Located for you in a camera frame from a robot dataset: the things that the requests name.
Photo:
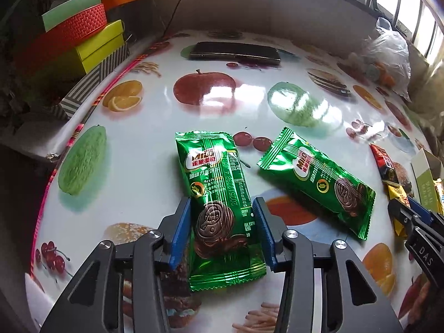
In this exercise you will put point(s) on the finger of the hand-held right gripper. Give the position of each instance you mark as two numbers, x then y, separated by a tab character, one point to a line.
399	215
421	212

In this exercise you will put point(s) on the dark smartphone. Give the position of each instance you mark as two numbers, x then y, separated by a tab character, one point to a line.
236	52

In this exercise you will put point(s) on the red woven box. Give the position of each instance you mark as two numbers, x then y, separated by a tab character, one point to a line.
76	29

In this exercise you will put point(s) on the red black snack packet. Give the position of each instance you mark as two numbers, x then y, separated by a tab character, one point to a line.
383	161

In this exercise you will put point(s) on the printed food tablecloth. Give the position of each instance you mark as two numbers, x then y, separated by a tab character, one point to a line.
156	152

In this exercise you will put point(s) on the yellow-green box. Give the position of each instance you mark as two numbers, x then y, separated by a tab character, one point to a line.
100	47

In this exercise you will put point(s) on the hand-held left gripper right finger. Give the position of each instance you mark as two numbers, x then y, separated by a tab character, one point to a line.
263	229

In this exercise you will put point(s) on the yellow peanut crisp packet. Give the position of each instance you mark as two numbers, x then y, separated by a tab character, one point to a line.
440	194
395	194

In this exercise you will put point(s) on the green chocolate biscuit packet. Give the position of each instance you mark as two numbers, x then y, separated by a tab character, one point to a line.
319	180
215	166

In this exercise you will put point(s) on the grey striped box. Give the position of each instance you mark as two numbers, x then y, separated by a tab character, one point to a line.
90	86

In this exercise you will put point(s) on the green cardboard box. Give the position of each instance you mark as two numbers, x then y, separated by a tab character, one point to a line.
425	180

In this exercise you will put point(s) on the light green lid box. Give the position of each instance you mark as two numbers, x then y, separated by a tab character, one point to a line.
69	15

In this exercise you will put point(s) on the clear plastic bag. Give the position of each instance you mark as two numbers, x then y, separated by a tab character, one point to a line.
388	52

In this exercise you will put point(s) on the small dark hooked object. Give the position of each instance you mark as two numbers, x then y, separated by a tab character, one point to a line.
375	2

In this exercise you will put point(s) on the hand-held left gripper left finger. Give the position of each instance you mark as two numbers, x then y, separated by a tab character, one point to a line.
180	229

